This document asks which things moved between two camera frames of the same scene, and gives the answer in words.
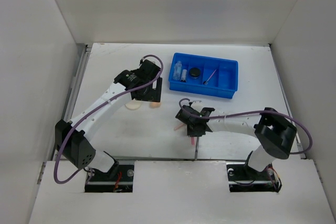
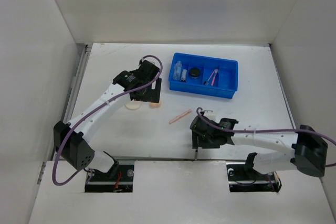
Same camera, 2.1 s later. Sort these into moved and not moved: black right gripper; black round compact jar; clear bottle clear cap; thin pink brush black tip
Moved: black right gripper
Not moved: black round compact jar; clear bottle clear cap; thin pink brush black tip
